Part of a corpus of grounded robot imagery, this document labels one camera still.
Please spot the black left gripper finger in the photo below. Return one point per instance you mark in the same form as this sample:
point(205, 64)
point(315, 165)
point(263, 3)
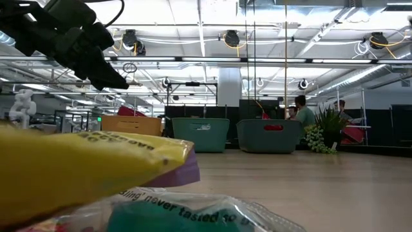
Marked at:
point(103, 72)
point(88, 79)

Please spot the yellow plastic bin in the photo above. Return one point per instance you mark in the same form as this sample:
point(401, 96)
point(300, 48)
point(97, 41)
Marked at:
point(132, 125)

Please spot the large yellow candy pack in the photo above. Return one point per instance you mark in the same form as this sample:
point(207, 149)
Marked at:
point(64, 174)

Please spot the light teal plastic bin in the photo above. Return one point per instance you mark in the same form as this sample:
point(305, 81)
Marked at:
point(206, 138)

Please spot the teal gummy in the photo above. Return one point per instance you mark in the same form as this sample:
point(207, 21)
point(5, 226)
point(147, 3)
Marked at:
point(161, 216)

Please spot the red Skittles pack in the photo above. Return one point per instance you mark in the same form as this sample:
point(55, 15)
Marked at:
point(273, 127)
point(265, 116)

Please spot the dark teal plastic bin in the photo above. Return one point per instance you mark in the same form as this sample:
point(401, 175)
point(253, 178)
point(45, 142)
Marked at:
point(257, 141)

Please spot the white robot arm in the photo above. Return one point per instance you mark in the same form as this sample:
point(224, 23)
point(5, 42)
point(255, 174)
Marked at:
point(22, 106)

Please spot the red tool cart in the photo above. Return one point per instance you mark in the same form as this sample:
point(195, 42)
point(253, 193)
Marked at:
point(128, 111)

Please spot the person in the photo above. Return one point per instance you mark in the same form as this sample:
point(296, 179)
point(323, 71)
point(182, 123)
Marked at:
point(292, 112)
point(340, 108)
point(304, 114)

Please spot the potted artificial succulent plant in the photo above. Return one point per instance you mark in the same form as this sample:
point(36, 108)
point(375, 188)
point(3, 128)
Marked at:
point(328, 125)

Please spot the red container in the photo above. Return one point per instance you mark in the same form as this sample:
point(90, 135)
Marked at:
point(352, 135)

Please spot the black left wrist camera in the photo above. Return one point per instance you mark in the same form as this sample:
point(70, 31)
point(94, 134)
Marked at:
point(71, 13)

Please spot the black metal gantry frame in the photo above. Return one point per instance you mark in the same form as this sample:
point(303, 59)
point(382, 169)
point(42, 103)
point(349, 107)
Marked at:
point(192, 83)

